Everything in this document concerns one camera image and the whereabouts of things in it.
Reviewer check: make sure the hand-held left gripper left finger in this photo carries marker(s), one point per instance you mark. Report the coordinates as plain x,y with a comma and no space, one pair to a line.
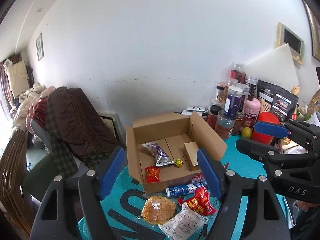
111,173

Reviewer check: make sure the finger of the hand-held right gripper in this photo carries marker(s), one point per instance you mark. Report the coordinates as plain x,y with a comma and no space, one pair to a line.
270,128
252,150

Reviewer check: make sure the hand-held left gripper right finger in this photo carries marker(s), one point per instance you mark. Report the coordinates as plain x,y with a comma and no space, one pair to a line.
210,175

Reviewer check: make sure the small kraft paper box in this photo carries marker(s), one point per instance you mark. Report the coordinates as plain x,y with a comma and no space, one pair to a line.
192,155

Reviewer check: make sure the red snack packet yellow letters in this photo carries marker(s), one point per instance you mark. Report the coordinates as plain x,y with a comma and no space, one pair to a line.
200,201

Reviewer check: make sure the blue tube with white cap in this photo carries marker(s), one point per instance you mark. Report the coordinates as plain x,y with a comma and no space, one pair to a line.
181,190

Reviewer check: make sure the green lollipop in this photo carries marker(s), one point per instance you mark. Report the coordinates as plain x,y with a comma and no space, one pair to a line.
178,162

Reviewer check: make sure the small red candy packet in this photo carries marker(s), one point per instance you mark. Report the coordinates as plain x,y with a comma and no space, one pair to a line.
152,174

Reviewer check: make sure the purple and silver snack packet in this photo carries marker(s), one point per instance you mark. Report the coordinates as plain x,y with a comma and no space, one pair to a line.
160,155

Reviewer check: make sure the white snack packet with drawings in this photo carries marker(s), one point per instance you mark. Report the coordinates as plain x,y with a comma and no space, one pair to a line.
182,223

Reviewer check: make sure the yellow waffle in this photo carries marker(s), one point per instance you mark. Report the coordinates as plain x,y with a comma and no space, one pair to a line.
157,210

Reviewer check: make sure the cardboard box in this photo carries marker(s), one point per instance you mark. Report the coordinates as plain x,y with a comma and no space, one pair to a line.
162,130

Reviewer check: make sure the clear jar with brown snacks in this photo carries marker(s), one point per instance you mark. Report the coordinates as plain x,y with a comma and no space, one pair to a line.
230,83

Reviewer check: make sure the person's right hand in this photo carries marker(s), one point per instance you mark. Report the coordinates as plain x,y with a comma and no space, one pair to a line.
306,205

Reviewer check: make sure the red canister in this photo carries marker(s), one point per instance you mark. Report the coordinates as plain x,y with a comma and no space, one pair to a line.
265,137

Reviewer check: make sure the green lime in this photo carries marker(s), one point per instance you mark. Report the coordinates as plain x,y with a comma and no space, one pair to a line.
246,132

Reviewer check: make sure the pink bottle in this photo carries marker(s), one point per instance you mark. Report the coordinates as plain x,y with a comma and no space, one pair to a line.
252,112

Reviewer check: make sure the slim jar of brown powder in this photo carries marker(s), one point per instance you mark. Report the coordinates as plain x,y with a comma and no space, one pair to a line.
238,125

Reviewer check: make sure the black standing pouch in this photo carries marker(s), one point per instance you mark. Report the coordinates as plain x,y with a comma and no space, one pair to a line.
277,100

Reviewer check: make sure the wide jar of brown powder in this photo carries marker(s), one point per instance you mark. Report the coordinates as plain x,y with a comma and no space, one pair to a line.
225,127

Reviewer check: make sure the teal bubble mat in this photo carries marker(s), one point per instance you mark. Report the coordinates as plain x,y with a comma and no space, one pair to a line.
125,210

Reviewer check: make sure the person's dark clothing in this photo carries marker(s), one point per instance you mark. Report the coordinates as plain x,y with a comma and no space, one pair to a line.
307,226

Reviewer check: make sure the clear jar with blue label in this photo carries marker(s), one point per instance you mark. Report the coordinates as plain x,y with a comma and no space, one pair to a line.
232,102

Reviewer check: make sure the clear jar with black label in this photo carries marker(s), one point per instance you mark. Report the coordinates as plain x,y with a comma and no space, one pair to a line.
252,86

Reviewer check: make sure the leaning framed certificate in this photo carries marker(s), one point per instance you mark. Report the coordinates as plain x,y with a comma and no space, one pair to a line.
110,126

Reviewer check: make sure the jar with dark lid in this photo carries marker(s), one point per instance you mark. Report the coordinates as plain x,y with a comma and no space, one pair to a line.
213,117

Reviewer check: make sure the dark plaid shirt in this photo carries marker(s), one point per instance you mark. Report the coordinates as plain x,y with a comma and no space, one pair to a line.
60,142

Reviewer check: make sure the small clear jar with sticks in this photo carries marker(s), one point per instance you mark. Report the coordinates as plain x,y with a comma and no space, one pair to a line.
220,93

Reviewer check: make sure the brown quilted jacket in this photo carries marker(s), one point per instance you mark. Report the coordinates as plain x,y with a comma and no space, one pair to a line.
80,120

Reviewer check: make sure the white foam board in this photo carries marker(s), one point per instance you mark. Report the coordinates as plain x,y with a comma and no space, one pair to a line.
272,65

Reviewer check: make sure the clear jar with red contents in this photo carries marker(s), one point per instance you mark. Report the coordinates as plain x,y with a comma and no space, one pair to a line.
236,71

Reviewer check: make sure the dark green seat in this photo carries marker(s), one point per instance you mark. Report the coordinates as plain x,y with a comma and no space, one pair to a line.
40,177

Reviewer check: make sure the red striped cloth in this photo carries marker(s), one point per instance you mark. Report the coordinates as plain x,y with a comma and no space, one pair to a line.
40,112

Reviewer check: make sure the stack of flat cardboard sheets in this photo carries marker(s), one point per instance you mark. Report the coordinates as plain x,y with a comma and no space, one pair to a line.
13,180

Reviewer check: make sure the beige clothes pile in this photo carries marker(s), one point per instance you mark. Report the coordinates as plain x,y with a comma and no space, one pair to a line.
27,102

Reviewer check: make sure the upright cardboard sheet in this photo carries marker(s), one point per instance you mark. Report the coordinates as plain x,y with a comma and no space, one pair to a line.
17,78

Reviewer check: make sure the brown curtain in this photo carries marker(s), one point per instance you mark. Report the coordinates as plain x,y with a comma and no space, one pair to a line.
3,85

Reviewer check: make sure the wooden picture frame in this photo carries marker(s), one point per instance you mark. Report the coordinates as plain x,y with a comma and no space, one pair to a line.
280,37

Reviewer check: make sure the framed wall picture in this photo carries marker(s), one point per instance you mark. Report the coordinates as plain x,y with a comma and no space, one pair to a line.
39,46

